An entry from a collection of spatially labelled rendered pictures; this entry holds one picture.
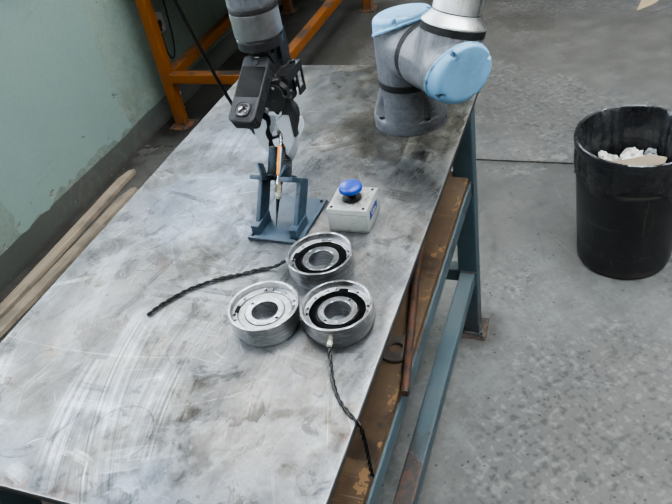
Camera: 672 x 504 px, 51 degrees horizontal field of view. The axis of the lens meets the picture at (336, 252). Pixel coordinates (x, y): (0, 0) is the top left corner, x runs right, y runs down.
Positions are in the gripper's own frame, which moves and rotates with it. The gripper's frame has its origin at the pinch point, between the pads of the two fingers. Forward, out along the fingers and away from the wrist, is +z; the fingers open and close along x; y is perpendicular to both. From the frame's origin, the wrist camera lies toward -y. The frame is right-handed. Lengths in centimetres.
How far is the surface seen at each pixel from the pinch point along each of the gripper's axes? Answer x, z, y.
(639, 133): -56, 59, 112
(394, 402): -21.7, 37.1, -18.0
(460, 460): -24, 92, 9
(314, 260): -9.8, 10.7, -13.4
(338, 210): -10.7, 7.7, -3.8
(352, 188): -12.8, 4.8, -1.3
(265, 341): -9.9, 10.2, -31.9
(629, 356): -60, 93, 53
